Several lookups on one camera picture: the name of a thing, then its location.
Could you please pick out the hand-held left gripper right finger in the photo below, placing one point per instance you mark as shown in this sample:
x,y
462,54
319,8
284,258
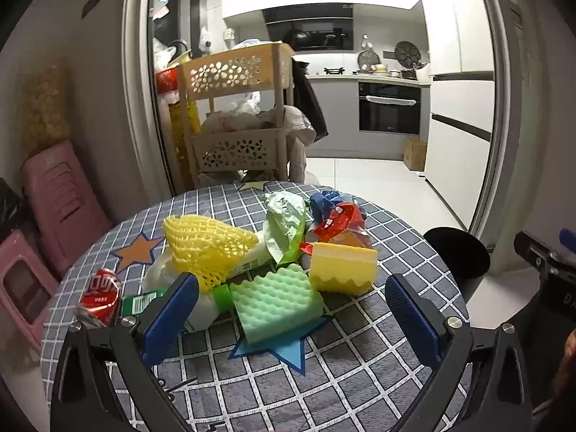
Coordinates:
x,y
411,319

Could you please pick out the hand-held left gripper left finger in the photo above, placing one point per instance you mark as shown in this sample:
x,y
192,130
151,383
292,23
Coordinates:
x,y
173,315

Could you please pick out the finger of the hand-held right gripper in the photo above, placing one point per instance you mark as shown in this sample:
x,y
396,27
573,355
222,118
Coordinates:
x,y
533,247
569,237

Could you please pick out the black trash bin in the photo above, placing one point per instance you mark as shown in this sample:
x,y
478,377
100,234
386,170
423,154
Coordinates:
x,y
454,252

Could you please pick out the green plastic bag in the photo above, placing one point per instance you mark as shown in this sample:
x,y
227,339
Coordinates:
x,y
283,220

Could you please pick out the person's right hand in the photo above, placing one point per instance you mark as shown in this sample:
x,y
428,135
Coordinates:
x,y
568,369

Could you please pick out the green-capped white bottle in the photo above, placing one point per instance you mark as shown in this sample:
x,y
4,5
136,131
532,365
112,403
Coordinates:
x,y
139,303

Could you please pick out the white plastic bag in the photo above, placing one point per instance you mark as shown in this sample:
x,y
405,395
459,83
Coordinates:
x,y
157,274

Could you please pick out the grey checked tablecloth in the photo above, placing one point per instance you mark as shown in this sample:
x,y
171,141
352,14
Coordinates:
x,y
360,369

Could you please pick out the crushed red soda can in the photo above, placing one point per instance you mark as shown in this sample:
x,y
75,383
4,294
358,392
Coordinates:
x,y
101,292

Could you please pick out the yellow foam fruit net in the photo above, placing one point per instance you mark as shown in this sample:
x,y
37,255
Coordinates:
x,y
202,243

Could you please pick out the yellow wavy sponge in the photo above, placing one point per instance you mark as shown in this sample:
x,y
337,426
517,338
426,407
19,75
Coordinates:
x,y
342,265

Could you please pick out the white and green bottle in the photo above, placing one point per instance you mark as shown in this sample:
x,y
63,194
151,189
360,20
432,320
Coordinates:
x,y
252,263

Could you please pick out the green wavy sponge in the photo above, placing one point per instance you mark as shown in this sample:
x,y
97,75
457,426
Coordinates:
x,y
270,301

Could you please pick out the red snack wrapper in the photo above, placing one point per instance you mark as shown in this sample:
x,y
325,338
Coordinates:
x,y
335,225

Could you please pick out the crumpled blue plastic bag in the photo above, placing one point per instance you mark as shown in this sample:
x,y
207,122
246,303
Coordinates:
x,y
324,202

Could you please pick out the small cardboard box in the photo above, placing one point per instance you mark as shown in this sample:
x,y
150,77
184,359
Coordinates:
x,y
415,153

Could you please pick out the white refrigerator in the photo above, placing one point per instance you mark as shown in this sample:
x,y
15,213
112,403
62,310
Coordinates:
x,y
459,99

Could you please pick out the stack of pink stools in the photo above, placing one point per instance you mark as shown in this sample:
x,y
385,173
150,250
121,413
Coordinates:
x,y
63,189

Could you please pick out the pink plastic stool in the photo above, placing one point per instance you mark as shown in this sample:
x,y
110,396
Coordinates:
x,y
13,252

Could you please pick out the black bag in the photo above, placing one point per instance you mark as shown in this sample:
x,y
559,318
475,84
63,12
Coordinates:
x,y
9,207

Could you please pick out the built-in black oven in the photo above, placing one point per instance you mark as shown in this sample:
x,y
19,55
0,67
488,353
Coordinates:
x,y
389,112

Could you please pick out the pale cloth bag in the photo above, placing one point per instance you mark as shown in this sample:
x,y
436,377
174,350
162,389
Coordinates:
x,y
299,153

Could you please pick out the white bags in rack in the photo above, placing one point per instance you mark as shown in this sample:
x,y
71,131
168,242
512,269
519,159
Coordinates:
x,y
229,119

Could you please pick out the white kitchen counter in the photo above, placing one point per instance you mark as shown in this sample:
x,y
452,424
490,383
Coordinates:
x,y
342,112

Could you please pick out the round hanging pan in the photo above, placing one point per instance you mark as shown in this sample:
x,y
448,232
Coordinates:
x,y
407,53

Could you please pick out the red plastic bag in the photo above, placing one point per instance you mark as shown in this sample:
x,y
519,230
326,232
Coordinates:
x,y
167,81

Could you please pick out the black hanging jacket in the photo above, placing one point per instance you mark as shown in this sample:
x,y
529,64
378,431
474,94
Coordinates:
x,y
310,99

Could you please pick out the bag of yellow snacks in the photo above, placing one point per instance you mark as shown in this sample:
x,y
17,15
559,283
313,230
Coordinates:
x,y
45,108

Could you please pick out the round grey plate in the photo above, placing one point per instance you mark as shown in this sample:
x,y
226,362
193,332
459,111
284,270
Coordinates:
x,y
369,59

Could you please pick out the beige plastic storage rack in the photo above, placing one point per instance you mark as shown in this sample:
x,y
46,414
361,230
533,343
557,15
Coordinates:
x,y
234,69

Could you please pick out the black range hood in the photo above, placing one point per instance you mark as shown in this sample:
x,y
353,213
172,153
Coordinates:
x,y
310,15

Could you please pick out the grey sliding door frame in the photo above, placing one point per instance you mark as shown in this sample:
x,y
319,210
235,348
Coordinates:
x,y
504,99
141,76

